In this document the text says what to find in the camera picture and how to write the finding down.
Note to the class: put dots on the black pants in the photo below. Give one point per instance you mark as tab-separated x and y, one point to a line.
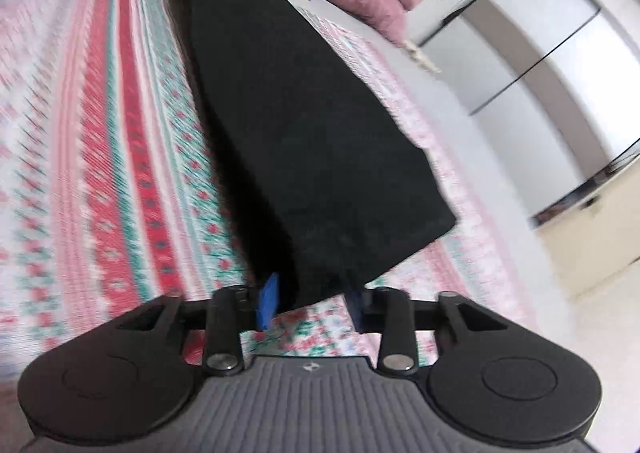
310	133

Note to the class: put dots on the patterned blanket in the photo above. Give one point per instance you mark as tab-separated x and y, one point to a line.
100	133

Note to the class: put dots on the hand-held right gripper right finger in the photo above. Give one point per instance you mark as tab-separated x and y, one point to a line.
356	309

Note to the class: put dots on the white and grey wardrobe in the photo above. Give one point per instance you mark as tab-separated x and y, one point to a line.
530	48

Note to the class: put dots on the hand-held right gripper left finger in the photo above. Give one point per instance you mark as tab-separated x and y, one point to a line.
268	302

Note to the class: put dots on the cream door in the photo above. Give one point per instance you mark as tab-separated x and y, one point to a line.
600	243

